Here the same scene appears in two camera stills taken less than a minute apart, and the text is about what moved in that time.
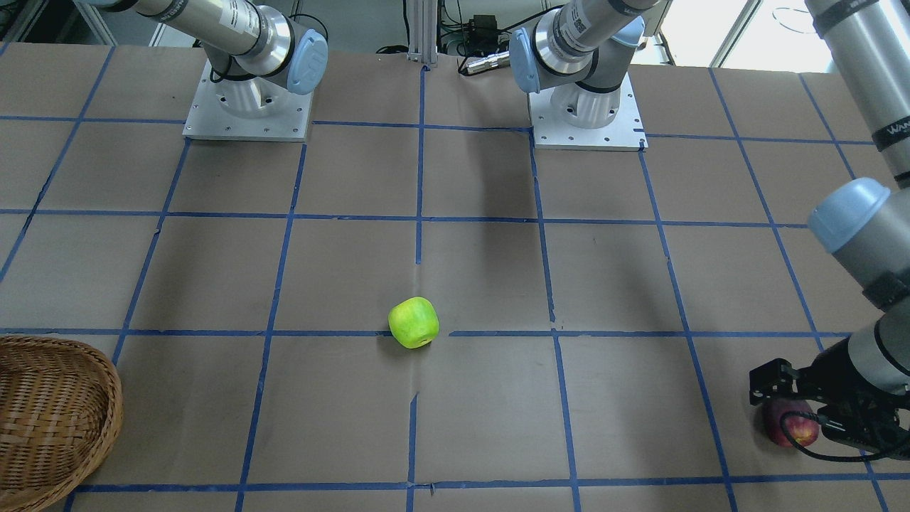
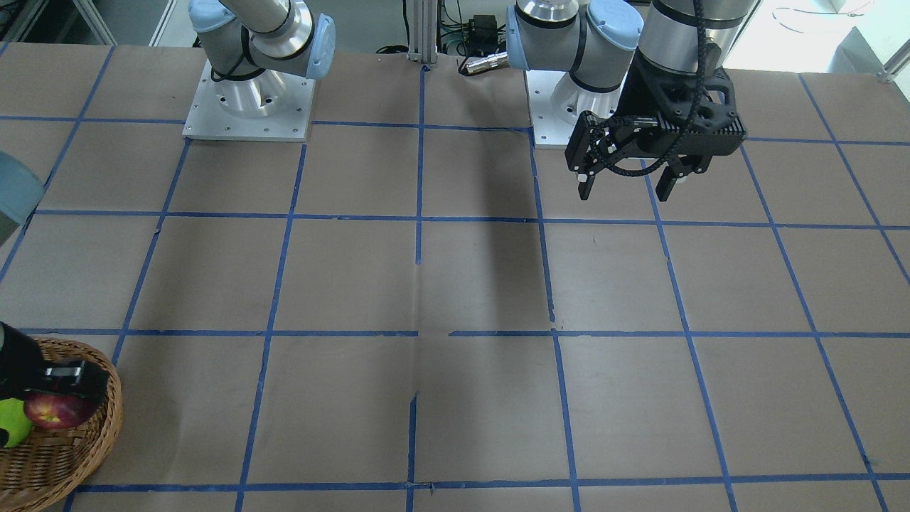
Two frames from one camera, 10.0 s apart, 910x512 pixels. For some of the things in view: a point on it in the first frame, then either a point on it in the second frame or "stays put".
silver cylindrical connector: (498, 60) stays put
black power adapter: (483, 28) stays put
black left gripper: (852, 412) to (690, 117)
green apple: (414, 322) to (13, 419)
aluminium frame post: (423, 32) stays put
